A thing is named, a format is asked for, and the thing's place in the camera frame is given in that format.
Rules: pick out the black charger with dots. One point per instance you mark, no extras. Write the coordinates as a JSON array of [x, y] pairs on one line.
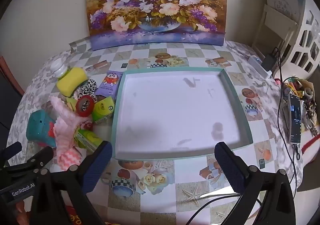
[[268, 62]]

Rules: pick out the reddish brown wooden frame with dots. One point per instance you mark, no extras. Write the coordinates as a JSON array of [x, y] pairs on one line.
[[7, 69]]

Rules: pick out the pink white chevron cloth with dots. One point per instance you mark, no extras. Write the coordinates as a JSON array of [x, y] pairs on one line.
[[67, 160]]

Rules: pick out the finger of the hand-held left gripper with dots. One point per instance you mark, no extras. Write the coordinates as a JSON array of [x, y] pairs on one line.
[[41, 158], [13, 148]]

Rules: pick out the smartphone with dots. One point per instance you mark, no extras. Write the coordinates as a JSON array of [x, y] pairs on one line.
[[295, 117]]

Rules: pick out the white lattice chair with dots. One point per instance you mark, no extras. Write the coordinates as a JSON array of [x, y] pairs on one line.
[[307, 47]]

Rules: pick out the white bottle with green label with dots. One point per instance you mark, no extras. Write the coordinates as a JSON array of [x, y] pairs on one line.
[[58, 67]]

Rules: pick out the basket of small clutter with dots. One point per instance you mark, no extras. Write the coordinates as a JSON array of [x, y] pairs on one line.
[[308, 95]]

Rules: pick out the white wooden frame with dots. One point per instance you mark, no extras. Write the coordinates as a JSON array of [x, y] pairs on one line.
[[275, 21]]

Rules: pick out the flower painting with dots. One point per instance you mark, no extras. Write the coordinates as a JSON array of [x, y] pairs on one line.
[[155, 7]]

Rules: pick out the red white floral cloth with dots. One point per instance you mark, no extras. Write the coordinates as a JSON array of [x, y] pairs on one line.
[[87, 125]]

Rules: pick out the teal tray with white inside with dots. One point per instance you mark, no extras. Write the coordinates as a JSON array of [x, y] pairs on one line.
[[175, 112]]

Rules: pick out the white power strip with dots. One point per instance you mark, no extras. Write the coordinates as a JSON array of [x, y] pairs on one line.
[[257, 66]]

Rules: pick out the pink fluffy cloth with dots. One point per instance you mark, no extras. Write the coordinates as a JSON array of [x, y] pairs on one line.
[[65, 125]]

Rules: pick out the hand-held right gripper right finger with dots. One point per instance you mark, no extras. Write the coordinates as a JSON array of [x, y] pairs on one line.
[[229, 167]]

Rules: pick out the yellow sponge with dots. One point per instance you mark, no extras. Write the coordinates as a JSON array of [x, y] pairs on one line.
[[71, 81]]

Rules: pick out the red patterned tape roll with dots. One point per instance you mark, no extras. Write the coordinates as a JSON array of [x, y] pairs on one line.
[[85, 106]]

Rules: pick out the light green cloth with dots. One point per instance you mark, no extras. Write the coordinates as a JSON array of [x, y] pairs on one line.
[[70, 103]]

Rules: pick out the teal cloth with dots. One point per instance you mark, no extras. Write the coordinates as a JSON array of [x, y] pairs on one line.
[[37, 127]]

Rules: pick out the green drink carton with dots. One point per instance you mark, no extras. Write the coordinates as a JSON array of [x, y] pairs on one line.
[[87, 138], [103, 110]]

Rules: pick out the black and white spotted cloth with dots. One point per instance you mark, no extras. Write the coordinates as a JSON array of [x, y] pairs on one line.
[[87, 87]]

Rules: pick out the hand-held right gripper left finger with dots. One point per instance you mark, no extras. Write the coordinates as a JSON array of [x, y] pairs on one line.
[[98, 165]]

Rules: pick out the person's left hand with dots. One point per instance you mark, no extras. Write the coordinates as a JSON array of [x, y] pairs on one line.
[[22, 212]]

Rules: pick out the purple snack packet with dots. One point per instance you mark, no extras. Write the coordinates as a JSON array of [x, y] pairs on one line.
[[110, 84]]

